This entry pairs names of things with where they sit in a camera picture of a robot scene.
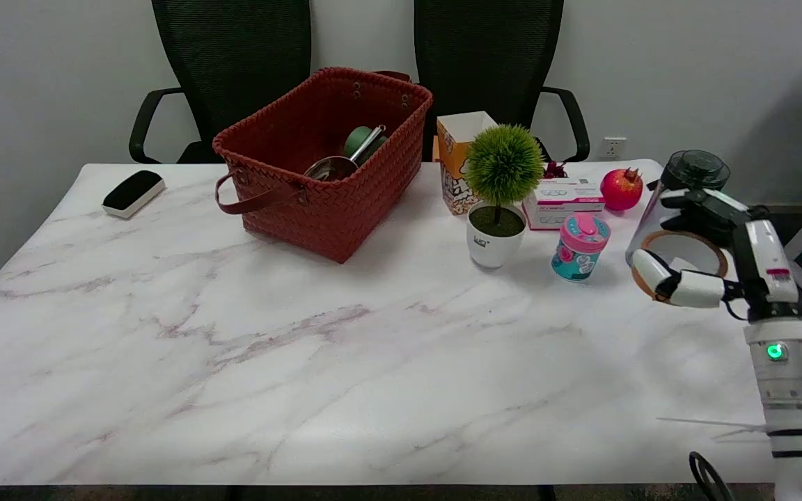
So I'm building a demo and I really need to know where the black mesh office chair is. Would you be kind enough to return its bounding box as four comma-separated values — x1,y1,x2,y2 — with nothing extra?
128,0,313,165
414,0,591,163

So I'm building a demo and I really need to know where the steel ladle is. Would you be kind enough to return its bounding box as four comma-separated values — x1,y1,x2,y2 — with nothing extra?
304,125,387,182

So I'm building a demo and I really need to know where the green ball plant white pot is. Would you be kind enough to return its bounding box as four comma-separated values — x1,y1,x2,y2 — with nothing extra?
464,124,545,271

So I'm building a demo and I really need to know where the green round container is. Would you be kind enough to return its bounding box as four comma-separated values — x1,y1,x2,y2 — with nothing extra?
343,126,388,161

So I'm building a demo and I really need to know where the red pomegranate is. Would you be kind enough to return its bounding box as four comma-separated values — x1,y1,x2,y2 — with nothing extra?
599,167,645,212

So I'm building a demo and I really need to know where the pink white carton box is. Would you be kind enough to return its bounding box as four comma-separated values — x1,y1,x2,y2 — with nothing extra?
521,177,606,231

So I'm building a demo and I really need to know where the black cable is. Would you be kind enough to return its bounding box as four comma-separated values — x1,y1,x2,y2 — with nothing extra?
688,450,737,501

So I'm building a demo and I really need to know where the black white board eraser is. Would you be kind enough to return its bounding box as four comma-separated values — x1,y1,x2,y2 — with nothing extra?
102,170,166,220

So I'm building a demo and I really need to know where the pink teal cup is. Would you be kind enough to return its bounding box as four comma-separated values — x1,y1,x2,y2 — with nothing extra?
551,213,611,283

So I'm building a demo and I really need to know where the red woven basket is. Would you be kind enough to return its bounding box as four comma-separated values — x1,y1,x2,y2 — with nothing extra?
212,67,434,264

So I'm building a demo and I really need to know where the clear bottle dark lid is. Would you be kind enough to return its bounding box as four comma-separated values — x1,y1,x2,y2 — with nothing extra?
625,149,732,267

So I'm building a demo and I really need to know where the popcorn paper box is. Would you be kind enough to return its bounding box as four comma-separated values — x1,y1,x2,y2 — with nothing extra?
436,111,499,216

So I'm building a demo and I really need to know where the yellow tape roll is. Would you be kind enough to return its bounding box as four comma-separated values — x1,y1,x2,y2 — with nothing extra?
634,230,730,303

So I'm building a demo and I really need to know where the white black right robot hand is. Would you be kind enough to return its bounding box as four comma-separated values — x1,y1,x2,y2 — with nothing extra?
631,186,801,322

